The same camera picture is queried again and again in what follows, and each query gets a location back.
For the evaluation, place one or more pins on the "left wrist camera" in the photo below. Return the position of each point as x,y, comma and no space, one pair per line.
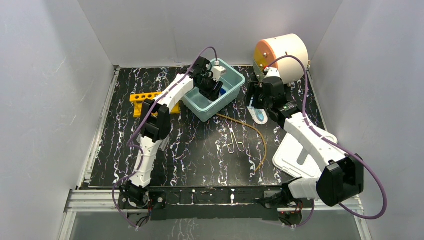
218,71

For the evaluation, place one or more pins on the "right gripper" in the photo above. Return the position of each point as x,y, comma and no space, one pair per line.
254,89

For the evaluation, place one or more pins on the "white plastic bin lid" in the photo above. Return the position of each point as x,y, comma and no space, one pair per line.
294,161

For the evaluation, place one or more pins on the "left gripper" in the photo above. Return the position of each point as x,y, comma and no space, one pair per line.
211,88

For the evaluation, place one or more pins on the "blue tool in blister pack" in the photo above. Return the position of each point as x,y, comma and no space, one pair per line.
259,116

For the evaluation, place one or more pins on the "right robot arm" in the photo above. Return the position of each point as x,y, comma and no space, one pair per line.
342,174

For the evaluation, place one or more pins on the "clear plastic well rack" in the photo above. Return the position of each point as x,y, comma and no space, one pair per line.
164,144

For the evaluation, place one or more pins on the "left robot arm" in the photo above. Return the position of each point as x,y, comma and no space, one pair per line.
155,127

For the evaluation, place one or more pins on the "white cylindrical drawer cabinet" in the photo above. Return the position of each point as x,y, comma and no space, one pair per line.
286,53

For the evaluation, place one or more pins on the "teal plastic bin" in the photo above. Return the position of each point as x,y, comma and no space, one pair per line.
203,108

